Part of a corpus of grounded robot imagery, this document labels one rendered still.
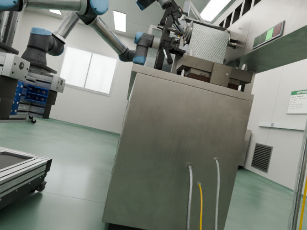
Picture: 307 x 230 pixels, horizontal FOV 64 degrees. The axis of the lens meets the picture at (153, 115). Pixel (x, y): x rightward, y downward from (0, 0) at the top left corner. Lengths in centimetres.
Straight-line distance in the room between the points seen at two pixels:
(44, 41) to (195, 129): 106
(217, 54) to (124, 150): 84
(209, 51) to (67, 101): 595
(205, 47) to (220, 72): 29
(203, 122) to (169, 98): 22
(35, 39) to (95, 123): 555
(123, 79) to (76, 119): 173
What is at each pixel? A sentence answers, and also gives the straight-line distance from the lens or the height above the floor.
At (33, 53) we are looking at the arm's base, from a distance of 168.
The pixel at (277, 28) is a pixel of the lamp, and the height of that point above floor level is 119.
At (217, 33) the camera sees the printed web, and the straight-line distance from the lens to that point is 167.
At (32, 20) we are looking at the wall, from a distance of 789.
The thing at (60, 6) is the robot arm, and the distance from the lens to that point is 126.
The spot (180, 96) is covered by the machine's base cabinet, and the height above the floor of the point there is 80.
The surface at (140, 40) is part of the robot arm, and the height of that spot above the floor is 109.
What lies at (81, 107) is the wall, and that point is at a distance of 715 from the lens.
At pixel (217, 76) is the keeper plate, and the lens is 137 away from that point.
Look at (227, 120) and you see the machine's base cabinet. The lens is 134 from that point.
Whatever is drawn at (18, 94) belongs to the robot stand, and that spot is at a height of 61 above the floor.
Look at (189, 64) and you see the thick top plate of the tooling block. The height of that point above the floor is 98.
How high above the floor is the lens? 64
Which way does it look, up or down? 1 degrees up
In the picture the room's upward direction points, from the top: 13 degrees clockwise
